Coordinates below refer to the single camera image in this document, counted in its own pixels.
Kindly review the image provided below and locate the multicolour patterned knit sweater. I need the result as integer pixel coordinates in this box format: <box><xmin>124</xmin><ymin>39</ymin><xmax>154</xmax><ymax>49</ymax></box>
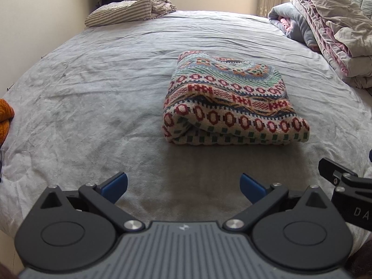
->
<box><xmin>162</xmin><ymin>51</ymin><xmax>310</xmax><ymax>146</ymax></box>

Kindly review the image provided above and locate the grey bed sheet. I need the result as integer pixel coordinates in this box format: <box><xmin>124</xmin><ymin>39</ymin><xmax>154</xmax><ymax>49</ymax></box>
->
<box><xmin>1</xmin><ymin>11</ymin><xmax>371</xmax><ymax>236</ymax></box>

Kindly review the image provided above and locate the orange knit garment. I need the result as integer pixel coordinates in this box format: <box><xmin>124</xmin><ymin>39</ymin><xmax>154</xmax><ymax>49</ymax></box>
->
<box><xmin>0</xmin><ymin>99</ymin><xmax>14</xmax><ymax>146</ymax></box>

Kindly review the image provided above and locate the beige and pink comforter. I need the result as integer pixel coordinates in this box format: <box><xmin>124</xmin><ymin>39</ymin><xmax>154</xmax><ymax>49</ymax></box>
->
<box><xmin>291</xmin><ymin>0</ymin><xmax>371</xmax><ymax>89</ymax></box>

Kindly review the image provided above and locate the grey blue folded blanket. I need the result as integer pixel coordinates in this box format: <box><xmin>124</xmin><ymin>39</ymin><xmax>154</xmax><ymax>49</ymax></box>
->
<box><xmin>268</xmin><ymin>3</ymin><xmax>320</xmax><ymax>52</ymax></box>

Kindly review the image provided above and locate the striped beige folded cloth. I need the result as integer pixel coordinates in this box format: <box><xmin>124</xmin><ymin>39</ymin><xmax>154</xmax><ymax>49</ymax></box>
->
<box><xmin>84</xmin><ymin>0</ymin><xmax>176</xmax><ymax>28</ymax></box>

